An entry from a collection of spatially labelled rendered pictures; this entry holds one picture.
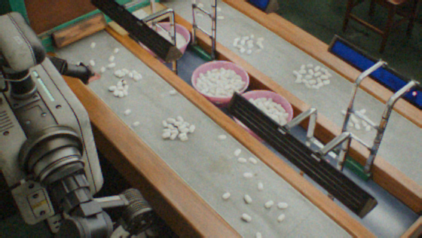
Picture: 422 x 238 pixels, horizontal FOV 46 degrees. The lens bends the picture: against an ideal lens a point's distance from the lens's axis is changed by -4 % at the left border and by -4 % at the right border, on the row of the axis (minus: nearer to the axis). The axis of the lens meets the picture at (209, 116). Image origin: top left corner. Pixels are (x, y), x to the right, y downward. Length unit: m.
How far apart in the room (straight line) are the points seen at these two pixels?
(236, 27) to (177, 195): 1.17
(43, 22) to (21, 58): 1.44
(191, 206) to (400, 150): 0.93
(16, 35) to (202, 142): 1.11
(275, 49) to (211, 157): 0.80
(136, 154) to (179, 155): 0.17
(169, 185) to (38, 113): 0.80
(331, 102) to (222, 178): 0.67
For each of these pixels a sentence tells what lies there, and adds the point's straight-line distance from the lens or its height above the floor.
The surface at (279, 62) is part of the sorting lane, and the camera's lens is 2.56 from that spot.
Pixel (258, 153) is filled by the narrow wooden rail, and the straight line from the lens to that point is 2.07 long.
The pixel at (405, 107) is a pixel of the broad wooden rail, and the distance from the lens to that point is 2.43.
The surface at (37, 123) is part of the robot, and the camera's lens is 1.27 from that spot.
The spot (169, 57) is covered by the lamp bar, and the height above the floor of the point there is 1.07.
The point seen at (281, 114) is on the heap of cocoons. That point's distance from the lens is 2.28.
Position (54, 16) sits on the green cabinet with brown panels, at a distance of 2.64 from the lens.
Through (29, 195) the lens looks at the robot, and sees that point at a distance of 1.37.
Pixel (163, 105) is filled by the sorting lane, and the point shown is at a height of 0.74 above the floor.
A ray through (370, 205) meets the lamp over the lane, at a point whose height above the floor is 1.09.
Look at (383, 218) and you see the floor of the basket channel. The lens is 2.09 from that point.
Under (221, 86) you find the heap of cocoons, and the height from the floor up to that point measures 0.74.
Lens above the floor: 2.31
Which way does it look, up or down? 44 degrees down
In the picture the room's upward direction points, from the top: straight up
